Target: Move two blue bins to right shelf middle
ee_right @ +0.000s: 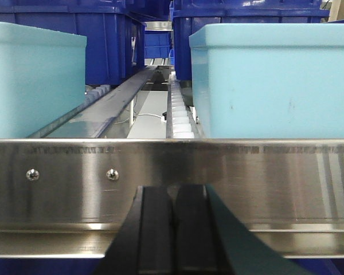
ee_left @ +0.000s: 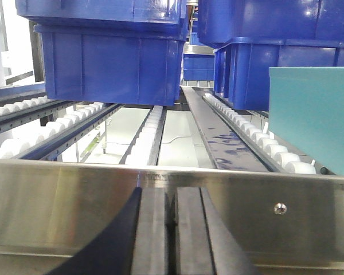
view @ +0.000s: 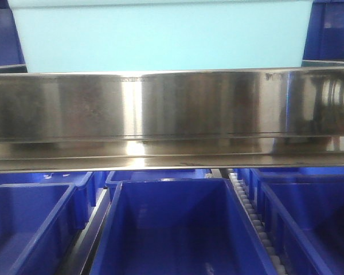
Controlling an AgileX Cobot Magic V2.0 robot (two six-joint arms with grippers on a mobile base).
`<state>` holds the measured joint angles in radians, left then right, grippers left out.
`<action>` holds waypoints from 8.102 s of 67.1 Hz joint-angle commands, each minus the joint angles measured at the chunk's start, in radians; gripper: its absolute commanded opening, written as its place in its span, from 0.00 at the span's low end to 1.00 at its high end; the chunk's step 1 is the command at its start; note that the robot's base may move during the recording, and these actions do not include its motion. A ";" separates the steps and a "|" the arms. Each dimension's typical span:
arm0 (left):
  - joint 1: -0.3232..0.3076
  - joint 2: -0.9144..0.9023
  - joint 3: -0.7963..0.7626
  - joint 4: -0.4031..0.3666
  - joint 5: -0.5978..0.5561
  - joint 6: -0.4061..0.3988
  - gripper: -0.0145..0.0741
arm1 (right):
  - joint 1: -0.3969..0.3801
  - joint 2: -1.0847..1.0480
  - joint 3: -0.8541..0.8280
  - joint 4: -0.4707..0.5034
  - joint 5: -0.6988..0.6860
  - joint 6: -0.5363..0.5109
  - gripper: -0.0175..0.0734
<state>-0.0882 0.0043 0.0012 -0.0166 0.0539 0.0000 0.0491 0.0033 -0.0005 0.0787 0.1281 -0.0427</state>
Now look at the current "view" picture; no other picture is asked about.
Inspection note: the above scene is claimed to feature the dark blue bin upper right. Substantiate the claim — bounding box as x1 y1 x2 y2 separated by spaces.
303 1 344 61

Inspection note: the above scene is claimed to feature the dark blue bin upper left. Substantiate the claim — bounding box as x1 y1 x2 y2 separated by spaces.
0 1 25 66

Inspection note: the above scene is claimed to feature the dark blue bin right rear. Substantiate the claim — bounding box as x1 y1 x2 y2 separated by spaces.
236 167 344 201

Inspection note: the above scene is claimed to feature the dark blue bin centre rear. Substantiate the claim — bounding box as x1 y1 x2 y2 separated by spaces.
105 168 213 199

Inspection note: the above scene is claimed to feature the dark blue bin left rear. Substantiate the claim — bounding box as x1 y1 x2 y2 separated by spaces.
0 171 96 230

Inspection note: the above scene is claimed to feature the dark blue bin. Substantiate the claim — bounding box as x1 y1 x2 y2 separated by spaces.
91 178 276 274
0 183 76 274
0 171 96 230
303 1 344 61
105 168 213 199
261 182 344 274
236 167 344 201
0 1 25 66

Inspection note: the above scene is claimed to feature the white roller track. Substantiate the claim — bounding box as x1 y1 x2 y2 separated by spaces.
228 172 287 274

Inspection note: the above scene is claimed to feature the metal divider rail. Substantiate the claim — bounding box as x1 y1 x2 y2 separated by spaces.
55 189 110 274

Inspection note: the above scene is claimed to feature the dark blue bin right front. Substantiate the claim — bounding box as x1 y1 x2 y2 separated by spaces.
261 182 344 274

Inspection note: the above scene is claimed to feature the dark blue bin centre front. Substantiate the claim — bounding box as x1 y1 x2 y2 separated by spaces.
91 178 276 274

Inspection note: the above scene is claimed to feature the dark blue bin left front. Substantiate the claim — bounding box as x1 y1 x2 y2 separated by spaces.
0 183 76 274

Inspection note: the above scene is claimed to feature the stainless steel shelf front beam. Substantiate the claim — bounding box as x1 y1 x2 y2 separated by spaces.
0 66 344 173

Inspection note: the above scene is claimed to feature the light blue plastic bin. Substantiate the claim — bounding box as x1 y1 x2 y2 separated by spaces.
9 1 312 72

